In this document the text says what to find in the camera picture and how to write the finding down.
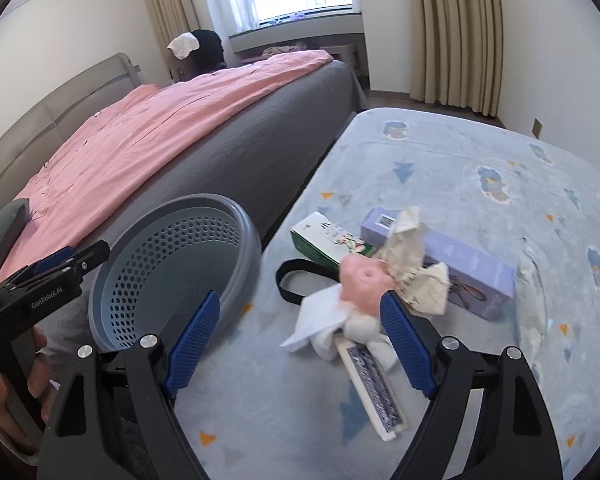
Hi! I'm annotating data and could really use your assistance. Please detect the grey headboard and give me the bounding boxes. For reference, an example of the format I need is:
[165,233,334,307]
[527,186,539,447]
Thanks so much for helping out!
[0,52,143,201]

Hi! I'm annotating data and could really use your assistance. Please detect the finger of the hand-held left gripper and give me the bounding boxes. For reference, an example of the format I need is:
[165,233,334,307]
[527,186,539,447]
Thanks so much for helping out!
[55,240,111,281]
[12,246,76,281]

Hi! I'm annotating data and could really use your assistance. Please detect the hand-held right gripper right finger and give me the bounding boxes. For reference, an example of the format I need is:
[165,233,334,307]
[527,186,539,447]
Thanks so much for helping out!
[380,292,563,480]

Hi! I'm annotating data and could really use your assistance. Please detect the blue patterned box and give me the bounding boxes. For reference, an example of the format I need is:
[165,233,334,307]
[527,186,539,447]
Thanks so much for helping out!
[335,337,411,442]

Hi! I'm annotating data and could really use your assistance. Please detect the white tissue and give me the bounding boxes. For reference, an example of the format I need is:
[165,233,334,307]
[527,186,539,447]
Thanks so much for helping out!
[279,285,353,361]

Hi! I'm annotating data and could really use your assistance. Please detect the grey window sill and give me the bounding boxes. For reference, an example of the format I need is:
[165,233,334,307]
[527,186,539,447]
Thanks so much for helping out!
[228,10,368,68]

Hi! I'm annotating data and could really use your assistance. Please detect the paper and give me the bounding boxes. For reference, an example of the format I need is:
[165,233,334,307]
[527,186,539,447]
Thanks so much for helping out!
[377,207,451,317]

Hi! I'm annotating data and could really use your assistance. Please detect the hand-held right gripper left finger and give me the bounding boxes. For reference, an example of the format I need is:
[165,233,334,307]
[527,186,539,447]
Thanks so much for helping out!
[37,290,221,480]

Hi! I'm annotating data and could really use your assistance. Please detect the white cloth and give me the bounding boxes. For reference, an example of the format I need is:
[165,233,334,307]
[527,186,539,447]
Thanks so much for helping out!
[167,32,201,59]

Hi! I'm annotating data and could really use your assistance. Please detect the black strap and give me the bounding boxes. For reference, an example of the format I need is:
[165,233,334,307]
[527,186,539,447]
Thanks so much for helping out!
[275,259,346,307]

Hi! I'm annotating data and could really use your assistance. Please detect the green and white box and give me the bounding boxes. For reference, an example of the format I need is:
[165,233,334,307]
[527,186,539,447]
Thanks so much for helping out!
[290,212,386,273]

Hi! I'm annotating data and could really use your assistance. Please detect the grey perforated plastic basket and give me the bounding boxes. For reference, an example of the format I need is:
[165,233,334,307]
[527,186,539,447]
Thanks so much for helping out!
[87,194,263,353]

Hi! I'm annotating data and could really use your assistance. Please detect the bed with pink blanket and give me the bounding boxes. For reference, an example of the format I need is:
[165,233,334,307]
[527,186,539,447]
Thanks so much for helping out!
[0,50,333,286]

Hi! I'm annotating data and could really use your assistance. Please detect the grey-green pillow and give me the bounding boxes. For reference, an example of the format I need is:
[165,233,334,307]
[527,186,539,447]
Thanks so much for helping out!
[0,198,31,271]

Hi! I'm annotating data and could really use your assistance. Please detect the white stool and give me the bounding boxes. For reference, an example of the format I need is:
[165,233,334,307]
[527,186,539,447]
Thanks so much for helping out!
[325,42,366,78]

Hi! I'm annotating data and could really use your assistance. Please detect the dark chair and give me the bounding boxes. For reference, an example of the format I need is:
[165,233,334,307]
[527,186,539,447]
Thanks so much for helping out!
[167,30,226,83]

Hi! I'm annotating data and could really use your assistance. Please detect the person's left hand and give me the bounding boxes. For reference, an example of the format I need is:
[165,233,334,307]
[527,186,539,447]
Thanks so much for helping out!
[0,330,61,453]

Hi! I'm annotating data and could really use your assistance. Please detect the pink round lid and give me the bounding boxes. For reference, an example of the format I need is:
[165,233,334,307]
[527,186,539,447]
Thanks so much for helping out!
[340,255,396,318]

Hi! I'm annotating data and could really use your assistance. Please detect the purple box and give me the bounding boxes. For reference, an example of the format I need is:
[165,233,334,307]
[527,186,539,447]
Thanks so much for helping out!
[360,207,516,322]

